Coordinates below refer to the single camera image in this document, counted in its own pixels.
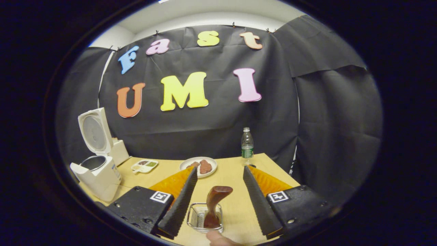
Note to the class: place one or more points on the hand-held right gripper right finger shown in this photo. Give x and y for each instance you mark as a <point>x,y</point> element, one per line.
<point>261,208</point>

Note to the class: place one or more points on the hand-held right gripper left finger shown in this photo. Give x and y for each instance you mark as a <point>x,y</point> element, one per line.
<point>177,212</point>

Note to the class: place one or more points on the brown wooden spoon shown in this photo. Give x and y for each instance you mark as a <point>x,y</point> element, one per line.
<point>215,198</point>

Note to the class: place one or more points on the white rice cooker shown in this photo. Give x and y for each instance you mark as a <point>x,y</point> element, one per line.
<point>102,181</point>

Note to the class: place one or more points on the small dark round cap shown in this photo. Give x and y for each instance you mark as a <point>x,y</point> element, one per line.
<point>252,165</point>

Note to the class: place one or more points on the brown meat piece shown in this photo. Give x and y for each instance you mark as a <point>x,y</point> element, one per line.
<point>193,165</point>
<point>205,167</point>

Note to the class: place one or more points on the white compartment sauce dish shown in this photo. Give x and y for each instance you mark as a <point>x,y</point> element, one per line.
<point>144,166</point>

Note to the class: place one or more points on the white round plate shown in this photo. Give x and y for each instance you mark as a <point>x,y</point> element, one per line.
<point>212,164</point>

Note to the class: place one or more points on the clear plastic water bottle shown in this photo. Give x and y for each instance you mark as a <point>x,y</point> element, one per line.
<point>247,147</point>

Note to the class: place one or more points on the white toaster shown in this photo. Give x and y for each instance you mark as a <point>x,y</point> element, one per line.
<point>120,153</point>

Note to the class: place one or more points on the black backdrop cloth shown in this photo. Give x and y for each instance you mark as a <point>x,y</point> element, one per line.
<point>211,130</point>

